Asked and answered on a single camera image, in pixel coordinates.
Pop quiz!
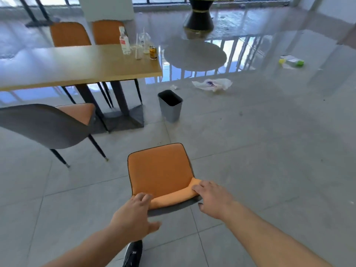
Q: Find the person's right hand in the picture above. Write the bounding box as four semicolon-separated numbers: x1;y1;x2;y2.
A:
192;180;237;220

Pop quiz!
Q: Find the person's left hand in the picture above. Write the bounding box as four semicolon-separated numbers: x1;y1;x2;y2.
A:
110;192;162;242

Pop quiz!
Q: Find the orange chair with black piping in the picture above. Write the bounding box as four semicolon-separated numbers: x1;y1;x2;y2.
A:
127;143;202;218

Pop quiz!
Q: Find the person's right forearm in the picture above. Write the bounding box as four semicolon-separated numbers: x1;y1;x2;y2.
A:
222;201;333;267

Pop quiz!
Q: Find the person's left forearm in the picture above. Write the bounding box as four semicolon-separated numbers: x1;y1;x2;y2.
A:
42;223;129;267

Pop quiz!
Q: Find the person's black shoe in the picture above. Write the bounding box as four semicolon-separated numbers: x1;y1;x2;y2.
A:
122;240;143;267

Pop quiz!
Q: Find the grey trash bin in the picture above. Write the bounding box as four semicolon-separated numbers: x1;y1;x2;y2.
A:
157;89;184;123

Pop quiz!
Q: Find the white plastic bag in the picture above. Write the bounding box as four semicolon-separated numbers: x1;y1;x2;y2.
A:
192;78;233;92

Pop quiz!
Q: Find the grey chair with orange seat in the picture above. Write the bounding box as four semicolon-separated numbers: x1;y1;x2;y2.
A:
0;103;109;168

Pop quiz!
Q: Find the clear plastic cup with straw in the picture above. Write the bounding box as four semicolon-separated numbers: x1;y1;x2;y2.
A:
130;33;144;60

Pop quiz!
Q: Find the clear plastic wrapper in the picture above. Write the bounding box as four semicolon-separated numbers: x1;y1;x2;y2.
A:
280;55;300;69

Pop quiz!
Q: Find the clear plastic cup in bag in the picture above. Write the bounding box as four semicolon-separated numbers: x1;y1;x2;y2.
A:
139;28;152;54

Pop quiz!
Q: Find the white bottle with red label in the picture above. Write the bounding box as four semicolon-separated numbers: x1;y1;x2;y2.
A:
119;26;131;55

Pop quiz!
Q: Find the wooden table with black legs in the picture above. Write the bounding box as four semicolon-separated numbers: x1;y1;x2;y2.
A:
0;43;163;134

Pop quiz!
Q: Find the orange upholstered chair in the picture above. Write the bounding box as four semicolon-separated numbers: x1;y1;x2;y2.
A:
50;22;111;108
91;20;143;108

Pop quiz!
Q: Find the black metal table base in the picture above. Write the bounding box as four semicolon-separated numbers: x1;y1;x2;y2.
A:
17;0;61;28

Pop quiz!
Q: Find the round table with black pedestal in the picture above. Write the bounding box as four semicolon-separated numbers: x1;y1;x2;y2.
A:
180;0;243;32

